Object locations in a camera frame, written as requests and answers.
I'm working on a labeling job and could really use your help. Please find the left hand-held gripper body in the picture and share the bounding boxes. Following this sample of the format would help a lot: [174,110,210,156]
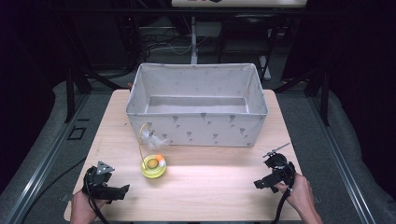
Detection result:
[81,161,116,201]

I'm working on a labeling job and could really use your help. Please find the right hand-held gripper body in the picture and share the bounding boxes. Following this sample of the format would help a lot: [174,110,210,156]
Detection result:
[262,142,297,189]

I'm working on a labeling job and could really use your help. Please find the yellow feather cat toy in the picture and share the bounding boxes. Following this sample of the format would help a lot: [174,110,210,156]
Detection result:
[138,123,171,180]

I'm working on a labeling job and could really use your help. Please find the white printed fabric storage box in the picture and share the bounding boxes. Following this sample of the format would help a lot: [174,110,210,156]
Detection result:
[125,63,269,147]

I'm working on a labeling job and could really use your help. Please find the person's right hand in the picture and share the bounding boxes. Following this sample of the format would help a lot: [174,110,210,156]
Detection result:
[274,173,313,217]

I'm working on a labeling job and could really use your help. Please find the person's left hand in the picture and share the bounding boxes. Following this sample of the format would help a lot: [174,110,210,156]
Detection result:
[70,189,108,224]

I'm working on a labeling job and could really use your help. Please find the black metal stand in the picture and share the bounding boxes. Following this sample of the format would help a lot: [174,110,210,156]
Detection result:
[274,66,332,127]
[64,62,125,124]

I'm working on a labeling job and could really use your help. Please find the black chair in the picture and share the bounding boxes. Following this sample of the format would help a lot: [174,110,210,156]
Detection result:
[217,13,281,82]

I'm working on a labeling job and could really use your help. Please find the white table leg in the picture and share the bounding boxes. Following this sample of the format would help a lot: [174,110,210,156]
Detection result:
[190,16,199,65]

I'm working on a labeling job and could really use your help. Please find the left hand-held gripper cable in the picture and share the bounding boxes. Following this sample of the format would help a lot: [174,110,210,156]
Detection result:
[85,181,110,224]

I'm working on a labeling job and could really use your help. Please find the hand-held gripper cable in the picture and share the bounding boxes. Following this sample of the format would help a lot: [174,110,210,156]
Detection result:
[271,186,293,224]
[85,181,110,224]

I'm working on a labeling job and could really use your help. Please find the right hand-held gripper cable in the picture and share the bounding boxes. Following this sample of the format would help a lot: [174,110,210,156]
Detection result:
[271,186,293,224]

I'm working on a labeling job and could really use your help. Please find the black floor cable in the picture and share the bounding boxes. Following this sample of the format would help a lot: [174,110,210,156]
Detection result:
[29,157,88,216]

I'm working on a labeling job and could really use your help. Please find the aluminium floor rail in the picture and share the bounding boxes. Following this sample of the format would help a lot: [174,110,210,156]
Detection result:
[307,92,378,224]
[2,92,92,224]

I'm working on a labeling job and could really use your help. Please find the tangle of floor cables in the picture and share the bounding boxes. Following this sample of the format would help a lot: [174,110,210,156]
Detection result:
[141,26,192,59]

